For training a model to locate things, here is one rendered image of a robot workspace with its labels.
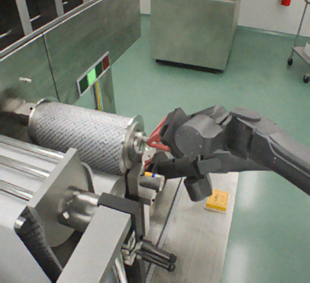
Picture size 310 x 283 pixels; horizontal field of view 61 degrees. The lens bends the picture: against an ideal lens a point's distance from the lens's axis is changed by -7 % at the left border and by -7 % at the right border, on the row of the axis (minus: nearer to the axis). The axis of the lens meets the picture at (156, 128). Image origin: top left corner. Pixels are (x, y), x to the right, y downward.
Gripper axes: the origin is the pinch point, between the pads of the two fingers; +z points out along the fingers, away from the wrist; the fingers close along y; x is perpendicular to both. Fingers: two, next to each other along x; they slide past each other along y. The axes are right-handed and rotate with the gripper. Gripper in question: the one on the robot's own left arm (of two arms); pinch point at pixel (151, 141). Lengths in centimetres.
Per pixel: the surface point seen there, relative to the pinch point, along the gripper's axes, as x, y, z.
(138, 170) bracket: -3.6, -5.0, 4.8
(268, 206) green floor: -140, 78, 41
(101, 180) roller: 2.6, -12.9, 6.6
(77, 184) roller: 10.7, -21.5, -2.9
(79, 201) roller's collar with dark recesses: 10.5, -25.1, -6.9
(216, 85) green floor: -107, 228, 107
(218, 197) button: -39.2, 12.5, 8.0
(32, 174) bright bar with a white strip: 19.4, -27.7, -10.0
